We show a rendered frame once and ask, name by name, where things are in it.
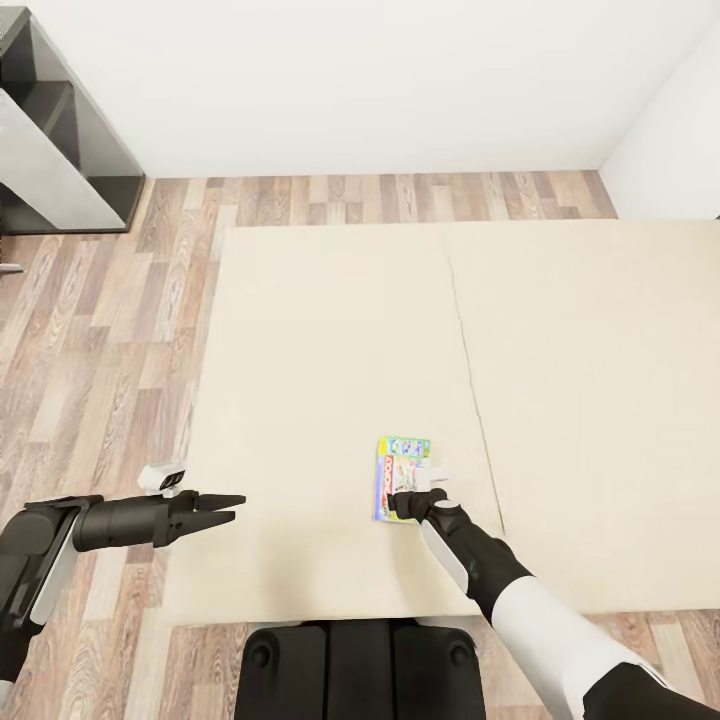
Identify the board game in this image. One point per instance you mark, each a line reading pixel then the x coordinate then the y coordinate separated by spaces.
pixel 397 459

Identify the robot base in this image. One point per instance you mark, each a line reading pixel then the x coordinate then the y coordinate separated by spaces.
pixel 403 668

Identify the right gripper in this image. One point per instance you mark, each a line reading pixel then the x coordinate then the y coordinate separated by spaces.
pixel 405 504

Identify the desk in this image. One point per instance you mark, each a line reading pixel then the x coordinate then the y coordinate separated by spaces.
pixel 62 167

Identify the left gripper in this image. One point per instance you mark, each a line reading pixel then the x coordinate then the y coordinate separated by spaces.
pixel 158 520

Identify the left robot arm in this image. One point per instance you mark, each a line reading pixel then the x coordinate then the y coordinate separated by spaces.
pixel 40 545

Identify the bed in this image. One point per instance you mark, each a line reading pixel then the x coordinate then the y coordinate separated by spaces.
pixel 567 371

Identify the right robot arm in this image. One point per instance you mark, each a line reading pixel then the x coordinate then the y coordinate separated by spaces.
pixel 578 671

